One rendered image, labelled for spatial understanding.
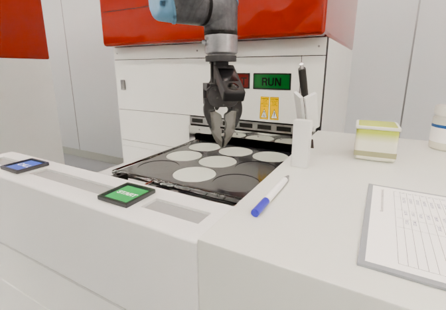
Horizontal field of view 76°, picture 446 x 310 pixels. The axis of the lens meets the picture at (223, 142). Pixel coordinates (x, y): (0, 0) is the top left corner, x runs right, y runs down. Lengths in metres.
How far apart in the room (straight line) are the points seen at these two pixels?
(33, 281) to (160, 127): 0.68
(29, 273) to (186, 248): 0.38
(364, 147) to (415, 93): 1.75
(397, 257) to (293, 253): 0.09
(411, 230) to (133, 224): 0.31
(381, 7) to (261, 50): 1.55
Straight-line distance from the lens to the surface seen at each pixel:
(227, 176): 0.66
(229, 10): 0.66
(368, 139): 0.61
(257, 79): 0.91
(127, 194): 0.43
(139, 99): 1.19
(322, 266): 0.29
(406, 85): 2.33
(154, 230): 0.35
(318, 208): 0.39
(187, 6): 0.60
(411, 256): 0.33
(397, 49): 2.33
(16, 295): 0.74
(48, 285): 0.61
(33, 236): 0.58
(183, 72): 1.05
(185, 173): 0.68
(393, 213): 0.41
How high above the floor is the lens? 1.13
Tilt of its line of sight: 14 degrees down
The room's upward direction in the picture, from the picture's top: straight up
